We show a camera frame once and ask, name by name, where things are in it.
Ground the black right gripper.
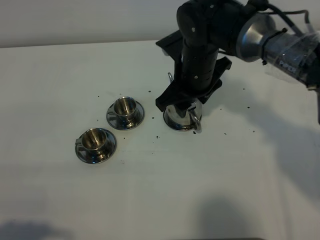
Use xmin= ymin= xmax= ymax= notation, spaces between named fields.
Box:
xmin=155 ymin=30 xmax=232 ymax=118

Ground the round steel teapot saucer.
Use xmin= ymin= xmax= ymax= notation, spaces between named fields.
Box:
xmin=163 ymin=111 xmax=202 ymax=132

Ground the near stainless steel teacup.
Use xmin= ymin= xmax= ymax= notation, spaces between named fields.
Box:
xmin=75 ymin=128 xmax=109 ymax=155

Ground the near stainless steel saucer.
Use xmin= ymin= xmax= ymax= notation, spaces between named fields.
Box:
xmin=75 ymin=128 xmax=117 ymax=165

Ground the stainless steel teapot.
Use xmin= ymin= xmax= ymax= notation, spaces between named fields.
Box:
xmin=162 ymin=72 xmax=202 ymax=133

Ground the far stainless steel saucer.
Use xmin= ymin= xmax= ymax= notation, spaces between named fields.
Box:
xmin=106 ymin=101 xmax=145 ymax=131

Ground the stainless steel saucer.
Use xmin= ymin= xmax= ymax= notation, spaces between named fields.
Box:
xmin=75 ymin=128 xmax=117 ymax=165
xmin=106 ymin=101 xmax=145 ymax=131

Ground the black right camera cable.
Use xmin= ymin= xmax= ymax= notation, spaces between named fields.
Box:
xmin=259 ymin=0 xmax=316 ymax=35

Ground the far stainless steel teacup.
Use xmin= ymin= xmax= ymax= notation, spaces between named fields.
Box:
xmin=107 ymin=96 xmax=138 ymax=123

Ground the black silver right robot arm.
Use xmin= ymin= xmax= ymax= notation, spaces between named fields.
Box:
xmin=155 ymin=0 xmax=320 ymax=115

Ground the stainless steel teacup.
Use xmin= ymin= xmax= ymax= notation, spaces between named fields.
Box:
xmin=107 ymin=96 xmax=138 ymax=123
xmin=75 ymin=128 xmax=109 ymax=155

